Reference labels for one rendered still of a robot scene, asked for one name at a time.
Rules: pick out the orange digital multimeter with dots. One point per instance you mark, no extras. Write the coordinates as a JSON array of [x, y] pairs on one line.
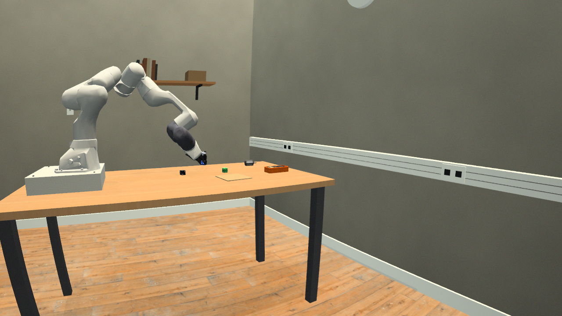
[[276, 169]]

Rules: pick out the tan textured mat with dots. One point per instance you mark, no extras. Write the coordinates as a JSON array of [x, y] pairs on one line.
[[233, 177]]

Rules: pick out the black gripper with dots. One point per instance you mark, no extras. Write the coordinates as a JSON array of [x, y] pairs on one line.
[[202, 158]]

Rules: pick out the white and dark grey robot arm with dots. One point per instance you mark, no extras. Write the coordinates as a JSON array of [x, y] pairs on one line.
[[90, 96]]

